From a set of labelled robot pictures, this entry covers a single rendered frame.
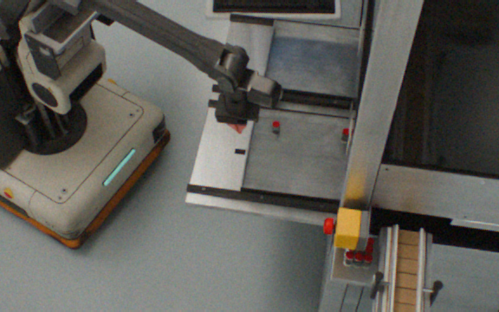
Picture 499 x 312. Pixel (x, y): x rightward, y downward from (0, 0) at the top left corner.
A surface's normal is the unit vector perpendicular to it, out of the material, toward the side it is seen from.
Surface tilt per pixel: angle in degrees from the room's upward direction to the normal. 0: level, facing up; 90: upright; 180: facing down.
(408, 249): 0
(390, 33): 90
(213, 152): 0
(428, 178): 90
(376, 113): 90
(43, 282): 0
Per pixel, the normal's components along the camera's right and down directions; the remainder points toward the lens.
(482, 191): -0.17, 0.82
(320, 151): -0.01, -0.55
